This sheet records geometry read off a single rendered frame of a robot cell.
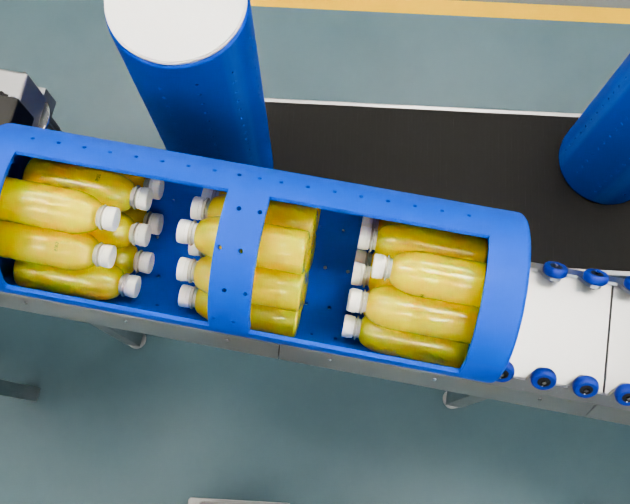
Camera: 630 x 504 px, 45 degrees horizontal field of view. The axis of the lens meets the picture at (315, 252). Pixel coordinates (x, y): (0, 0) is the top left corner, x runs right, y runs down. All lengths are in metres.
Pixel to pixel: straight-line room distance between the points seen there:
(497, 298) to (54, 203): 0.70
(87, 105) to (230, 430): 1.18
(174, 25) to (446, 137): 1.13
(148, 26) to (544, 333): 0.95
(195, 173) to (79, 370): 1.33
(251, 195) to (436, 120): 1.33
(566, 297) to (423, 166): 0.97
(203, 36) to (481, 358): 0.79
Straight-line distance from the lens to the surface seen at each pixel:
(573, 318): 1.49
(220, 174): 1.19
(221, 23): 1.51
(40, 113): 1.84
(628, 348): 1.51
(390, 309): 1.20
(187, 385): 2.35
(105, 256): 1.27
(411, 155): 2.36
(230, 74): 1.58
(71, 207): 1.24
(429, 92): 2.62
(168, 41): 1.51
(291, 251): 1.16
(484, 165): 2.38
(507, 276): 1.14
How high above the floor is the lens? 2.31
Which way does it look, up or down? 75 degrees down
